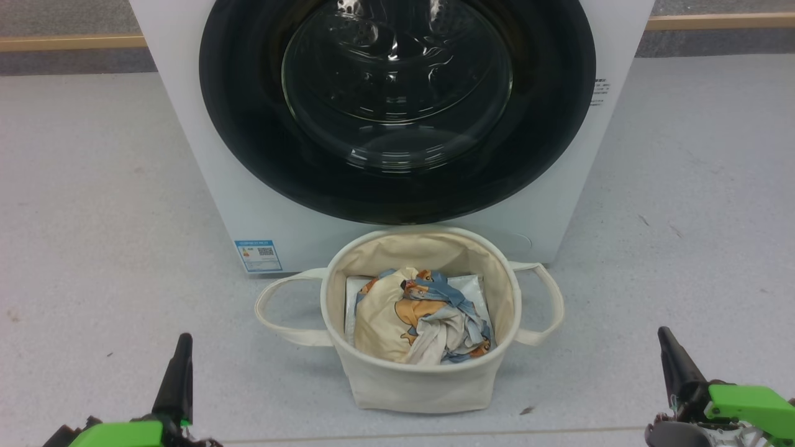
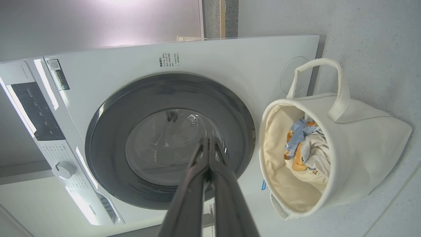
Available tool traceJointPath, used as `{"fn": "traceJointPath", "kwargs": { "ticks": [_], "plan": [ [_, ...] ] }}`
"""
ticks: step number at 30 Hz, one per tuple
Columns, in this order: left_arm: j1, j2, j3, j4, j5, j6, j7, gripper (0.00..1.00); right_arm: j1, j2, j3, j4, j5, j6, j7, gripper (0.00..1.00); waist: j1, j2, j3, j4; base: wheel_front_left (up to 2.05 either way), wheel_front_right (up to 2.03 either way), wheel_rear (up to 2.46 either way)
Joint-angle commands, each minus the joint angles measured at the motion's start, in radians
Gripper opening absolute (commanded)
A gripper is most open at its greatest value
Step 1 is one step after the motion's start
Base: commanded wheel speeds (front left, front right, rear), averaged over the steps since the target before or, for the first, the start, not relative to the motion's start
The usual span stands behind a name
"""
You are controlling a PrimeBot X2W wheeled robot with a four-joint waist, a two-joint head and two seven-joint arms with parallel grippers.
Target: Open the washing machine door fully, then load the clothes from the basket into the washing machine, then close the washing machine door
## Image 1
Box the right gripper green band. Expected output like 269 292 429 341
645 327 795 447

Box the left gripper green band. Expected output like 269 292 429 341
67 333 222 447

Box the cream and blue bear garment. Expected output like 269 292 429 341
353 267 493 366

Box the white front-load washing machine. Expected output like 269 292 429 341
127 0 656 278

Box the blue energy label sticker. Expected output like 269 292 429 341
234 239 284 274

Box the cream fabric laundry basket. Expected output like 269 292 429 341
255 226 566 415

